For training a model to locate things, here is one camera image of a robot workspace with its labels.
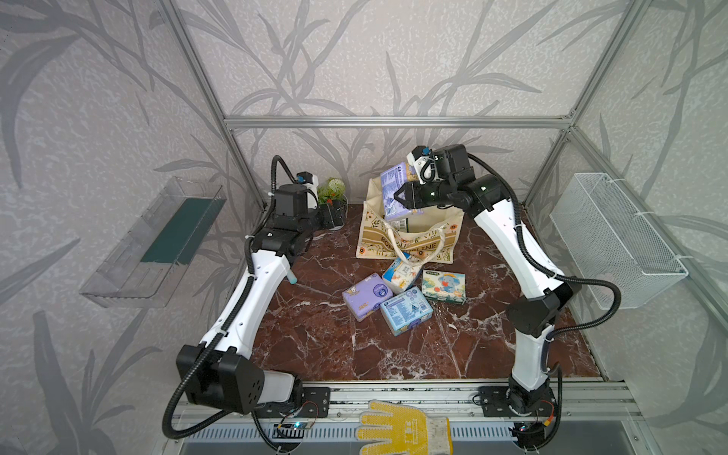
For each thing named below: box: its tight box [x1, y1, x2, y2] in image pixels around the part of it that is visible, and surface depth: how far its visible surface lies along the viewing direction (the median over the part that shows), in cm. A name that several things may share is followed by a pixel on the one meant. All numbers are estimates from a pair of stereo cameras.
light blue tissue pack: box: [380, 285, 434, 337], surface depth 87 cm
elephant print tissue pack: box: [420, 270, 467, 305], surface depth 92 cm
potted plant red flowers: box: [317, 177, 349, 207], surface depth 106 cm
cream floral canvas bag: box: [355, 177, 464, 264], surface depth 91 cm
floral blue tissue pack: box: [382, 256, 423, 294], surface depth 93 cm
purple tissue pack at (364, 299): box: [341, 272, 394, 323], surface depth 90 cm
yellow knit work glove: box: [355, 400, 454, 455], surface depth 71 cm
